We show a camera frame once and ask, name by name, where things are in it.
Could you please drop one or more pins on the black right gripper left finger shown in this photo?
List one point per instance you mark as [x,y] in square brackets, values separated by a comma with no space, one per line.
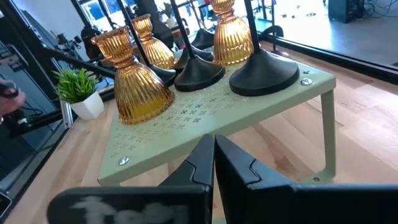
[192,199]

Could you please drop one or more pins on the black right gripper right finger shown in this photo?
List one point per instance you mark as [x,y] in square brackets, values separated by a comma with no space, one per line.
[264,202]

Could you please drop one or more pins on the amber ribbed glass candle holder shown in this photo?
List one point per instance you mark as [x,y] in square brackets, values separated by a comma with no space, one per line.
[157,53]
[231,40]
[138,93]

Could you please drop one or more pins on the pale green perforated metal shelf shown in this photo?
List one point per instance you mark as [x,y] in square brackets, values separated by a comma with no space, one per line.
[233,112]

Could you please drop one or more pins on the green plant in white pot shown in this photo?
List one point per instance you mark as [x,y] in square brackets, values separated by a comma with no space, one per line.
[76,90]

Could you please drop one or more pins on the person's hand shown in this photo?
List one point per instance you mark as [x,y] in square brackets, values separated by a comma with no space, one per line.
[12,101]

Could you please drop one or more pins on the black equipment case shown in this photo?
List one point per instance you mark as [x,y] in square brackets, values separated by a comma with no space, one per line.
[346,11]

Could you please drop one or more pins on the black background camera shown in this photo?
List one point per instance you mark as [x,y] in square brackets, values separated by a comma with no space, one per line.
[66,42]

